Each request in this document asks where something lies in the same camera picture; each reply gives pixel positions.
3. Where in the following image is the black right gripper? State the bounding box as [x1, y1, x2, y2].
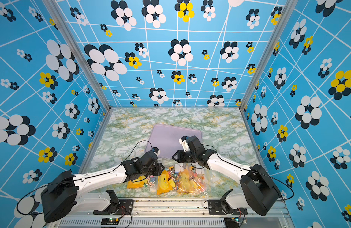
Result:
[172, 150, 198, 163]

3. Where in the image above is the ziploc bag with yellow duck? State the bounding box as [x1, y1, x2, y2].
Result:
[127, 176, 157, 189]

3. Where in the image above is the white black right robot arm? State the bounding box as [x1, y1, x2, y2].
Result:
[172, 136, 281, 216]

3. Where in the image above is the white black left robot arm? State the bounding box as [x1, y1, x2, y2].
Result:
[41, 147, 165, 223]

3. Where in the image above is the ziploc bag of candies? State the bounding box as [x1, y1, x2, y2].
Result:
[156, 164, 210, 197]

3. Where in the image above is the lilac plastic tray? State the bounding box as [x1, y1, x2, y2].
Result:
[148, 124, 202, 159]

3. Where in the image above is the left green circuit board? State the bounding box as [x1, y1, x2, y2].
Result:
[101, 218, 120, 226]

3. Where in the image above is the green circuit board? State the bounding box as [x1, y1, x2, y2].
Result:
[101, 218, 120, 226]
[224, 218, 244, 228]

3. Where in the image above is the right green circuit board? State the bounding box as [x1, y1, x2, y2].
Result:
[224, 218, 244, 228]

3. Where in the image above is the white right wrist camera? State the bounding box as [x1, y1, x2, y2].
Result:
[179, 136, 190, 152]

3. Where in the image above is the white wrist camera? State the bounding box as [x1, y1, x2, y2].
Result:
[179, 136, 190, 152]
[151, 147, 160, 155]

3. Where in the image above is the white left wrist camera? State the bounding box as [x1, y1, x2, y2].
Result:
[151, 147, 160, 155]

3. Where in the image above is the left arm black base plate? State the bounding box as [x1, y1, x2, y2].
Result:
[93, 199, 135, 215]

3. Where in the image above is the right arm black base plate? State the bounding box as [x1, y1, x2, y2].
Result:
[204, 199, 248, 216]

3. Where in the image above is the aluminium front rail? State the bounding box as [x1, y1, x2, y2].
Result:
[47, 198, 294, 228]

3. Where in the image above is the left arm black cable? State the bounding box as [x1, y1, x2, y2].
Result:
[16, 140, 154, 216]

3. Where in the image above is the aluminium corner post right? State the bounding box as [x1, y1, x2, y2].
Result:
[240, 0, 298, 112]

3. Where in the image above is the aluminium corner post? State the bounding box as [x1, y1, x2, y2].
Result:
[43, 1, 111, 112]
[240, 0, 298, 112]

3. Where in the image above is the aluminium corner post left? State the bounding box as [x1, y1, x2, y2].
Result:
[43, 1, 111, 112]

